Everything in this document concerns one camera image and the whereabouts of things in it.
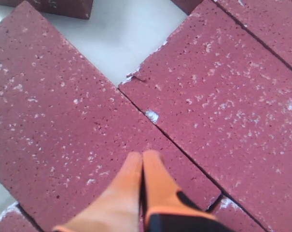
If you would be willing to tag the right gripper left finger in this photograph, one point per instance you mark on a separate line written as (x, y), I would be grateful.
(117, 208)

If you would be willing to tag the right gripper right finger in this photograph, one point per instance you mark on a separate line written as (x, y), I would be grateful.
(168, 209)

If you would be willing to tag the red brick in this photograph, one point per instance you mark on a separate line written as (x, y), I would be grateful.
(232, 216)
(187, 6)
(268, 20)
(65, 129)
(80, 9)
(227, 103)
(12, 220)

